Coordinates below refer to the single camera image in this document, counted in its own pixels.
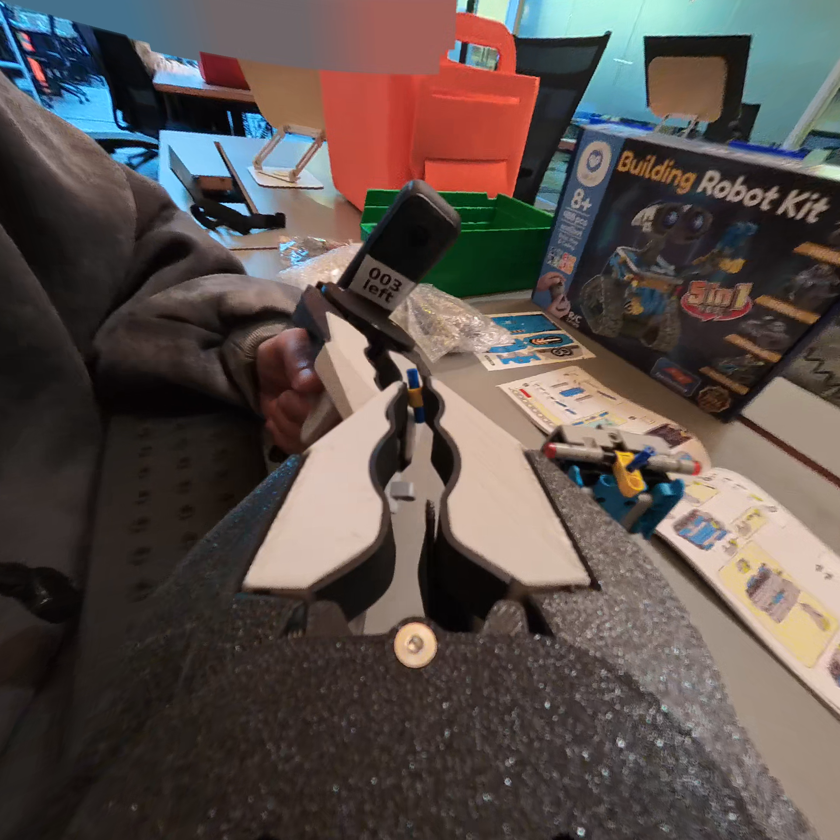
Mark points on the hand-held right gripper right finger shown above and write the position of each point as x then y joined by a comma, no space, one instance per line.
512,525

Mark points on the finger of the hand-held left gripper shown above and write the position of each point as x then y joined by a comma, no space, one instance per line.
344,374

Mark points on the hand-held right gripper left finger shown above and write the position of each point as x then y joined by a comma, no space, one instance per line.
315,525

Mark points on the blue toy brick pin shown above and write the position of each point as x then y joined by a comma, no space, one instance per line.
415,381

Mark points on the small yellow toy brick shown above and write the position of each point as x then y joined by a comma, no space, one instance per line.
415,403

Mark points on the grey blue toy brick assembly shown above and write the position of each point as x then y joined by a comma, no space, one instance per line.
630,479

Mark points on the brick instruction booklet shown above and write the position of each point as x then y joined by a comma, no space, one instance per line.
748,565

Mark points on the person's left forearm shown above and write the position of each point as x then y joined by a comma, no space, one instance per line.
184,302

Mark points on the black desk stand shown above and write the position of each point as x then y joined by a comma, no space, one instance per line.
223,213

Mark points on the white desk stand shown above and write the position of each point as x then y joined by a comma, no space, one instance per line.
794,427

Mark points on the grey desk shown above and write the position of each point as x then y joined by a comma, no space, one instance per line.
820,761

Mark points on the person's left hand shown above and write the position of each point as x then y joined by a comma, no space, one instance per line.
286,387

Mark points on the crumpled clear plastic bag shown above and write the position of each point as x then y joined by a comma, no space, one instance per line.
440,322

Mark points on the green plastic bin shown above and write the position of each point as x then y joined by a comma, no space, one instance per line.
499,243

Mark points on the orange plastic carrier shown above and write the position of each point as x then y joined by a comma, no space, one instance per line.
433,118

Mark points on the black perforated pad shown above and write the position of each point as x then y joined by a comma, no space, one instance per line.
171,486

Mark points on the blue sticker sheet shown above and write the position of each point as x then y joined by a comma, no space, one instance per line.
538,341

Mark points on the tan board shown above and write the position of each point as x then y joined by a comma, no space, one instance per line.
289,99

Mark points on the black office chair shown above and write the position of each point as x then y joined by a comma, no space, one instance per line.
125,92
565,79

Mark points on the toy robot kit box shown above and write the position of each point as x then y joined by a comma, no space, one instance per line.
709,263

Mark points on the black framed board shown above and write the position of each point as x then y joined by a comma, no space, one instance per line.
696,79

